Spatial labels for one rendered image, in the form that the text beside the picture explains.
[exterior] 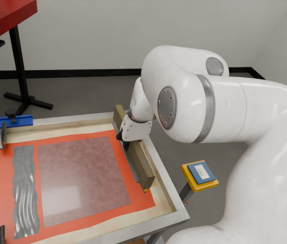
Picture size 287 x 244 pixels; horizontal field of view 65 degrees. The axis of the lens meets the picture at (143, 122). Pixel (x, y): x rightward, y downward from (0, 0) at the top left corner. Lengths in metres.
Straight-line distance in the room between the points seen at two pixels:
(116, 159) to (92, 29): 2.02
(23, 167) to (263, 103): 0.84
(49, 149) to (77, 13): 1.92
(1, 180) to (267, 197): 0.86
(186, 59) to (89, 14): 2.41
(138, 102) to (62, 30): 2.22
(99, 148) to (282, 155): 0.83
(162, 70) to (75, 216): 0.66
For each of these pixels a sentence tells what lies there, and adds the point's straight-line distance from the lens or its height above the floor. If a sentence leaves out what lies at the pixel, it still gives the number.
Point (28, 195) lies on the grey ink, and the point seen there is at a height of 0.96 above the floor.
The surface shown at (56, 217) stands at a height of 0.96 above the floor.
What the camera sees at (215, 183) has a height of 0.95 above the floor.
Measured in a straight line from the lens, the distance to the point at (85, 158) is 0.98.
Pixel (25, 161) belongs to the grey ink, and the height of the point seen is 0.96.
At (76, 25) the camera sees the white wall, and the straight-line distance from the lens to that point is 2.75.
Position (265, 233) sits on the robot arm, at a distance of 0.27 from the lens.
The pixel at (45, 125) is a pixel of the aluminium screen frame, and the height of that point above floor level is 0.98.
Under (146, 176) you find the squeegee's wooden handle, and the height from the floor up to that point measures 1.14.
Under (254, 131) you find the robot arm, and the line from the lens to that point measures 0.30.
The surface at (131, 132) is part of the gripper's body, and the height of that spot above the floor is 1.20.
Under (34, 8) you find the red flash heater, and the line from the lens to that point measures 1.96.
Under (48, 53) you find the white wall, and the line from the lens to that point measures 2.87.
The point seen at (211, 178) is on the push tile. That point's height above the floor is 0.97.
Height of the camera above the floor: 1.75
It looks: 43 degrees down
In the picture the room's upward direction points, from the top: 18 degrees clockwise
